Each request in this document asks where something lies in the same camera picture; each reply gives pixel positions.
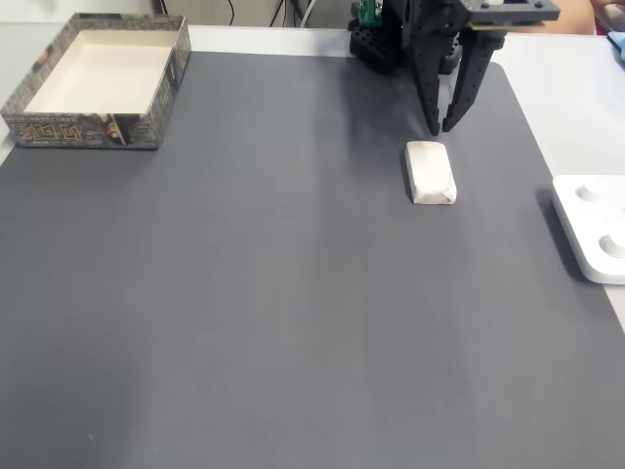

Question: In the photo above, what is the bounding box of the white block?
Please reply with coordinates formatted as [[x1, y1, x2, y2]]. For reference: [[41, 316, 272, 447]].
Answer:
[[404, 140, 459, 207]]

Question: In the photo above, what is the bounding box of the printed cardboard box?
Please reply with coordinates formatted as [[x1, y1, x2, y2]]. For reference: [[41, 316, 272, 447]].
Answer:
[[0, 13, 192, 151]]

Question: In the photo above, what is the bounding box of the green clamp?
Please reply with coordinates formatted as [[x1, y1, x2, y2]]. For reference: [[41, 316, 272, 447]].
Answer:
[[357, 0, 382, 28]]

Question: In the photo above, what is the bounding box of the blue object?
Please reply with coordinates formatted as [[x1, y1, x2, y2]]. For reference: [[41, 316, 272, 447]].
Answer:
[[606, 29, 625, 63]]

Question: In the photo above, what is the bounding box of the white dimpled plastic tray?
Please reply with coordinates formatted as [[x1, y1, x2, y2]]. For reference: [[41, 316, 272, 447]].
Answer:
[[551, 174, 625, 285]]

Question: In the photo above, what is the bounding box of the grey desk mat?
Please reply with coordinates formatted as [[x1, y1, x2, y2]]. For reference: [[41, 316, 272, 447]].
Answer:
[[0, 51, 625, 469]]

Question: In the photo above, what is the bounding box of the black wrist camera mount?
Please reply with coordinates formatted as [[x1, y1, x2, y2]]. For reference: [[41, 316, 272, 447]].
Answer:
[[462, 0, 562, 36]]

